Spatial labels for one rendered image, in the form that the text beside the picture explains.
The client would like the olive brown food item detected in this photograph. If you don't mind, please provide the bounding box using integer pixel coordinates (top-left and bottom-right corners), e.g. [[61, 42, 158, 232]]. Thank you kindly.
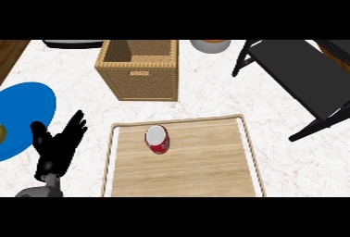
[[0, 123, 9, 144]]

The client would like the red can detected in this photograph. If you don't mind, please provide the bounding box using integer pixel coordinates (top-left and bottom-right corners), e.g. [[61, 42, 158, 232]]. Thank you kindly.
[[143, 124, 173, 156]]

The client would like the wooden tray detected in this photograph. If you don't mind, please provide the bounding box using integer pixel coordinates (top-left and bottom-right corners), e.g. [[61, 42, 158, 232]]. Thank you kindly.
[[101, 113, 267, 198]]

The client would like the grey bowl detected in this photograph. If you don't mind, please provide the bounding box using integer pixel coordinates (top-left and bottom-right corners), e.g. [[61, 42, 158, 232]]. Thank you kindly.
[[189, 39, 232, 55]]

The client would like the wicker basket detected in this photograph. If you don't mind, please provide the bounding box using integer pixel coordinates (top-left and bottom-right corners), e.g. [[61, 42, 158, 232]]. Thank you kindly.
[[93, 39, 180, 103]]

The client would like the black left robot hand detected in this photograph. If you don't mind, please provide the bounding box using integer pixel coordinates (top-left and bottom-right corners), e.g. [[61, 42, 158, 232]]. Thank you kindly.
[[30, 109, 89, 182]]

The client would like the black tiered shelf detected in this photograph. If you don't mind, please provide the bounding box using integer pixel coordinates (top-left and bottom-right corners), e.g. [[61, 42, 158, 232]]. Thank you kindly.
[[231, 39, 350, 143]]

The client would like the blue round plate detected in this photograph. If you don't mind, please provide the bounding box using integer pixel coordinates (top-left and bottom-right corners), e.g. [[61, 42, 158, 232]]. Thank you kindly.
[[0, 81, 58, 162]]

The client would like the brown wooden panel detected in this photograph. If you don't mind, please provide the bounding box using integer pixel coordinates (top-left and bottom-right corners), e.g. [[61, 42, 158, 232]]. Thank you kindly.
[[0, 39, 31, 86]]

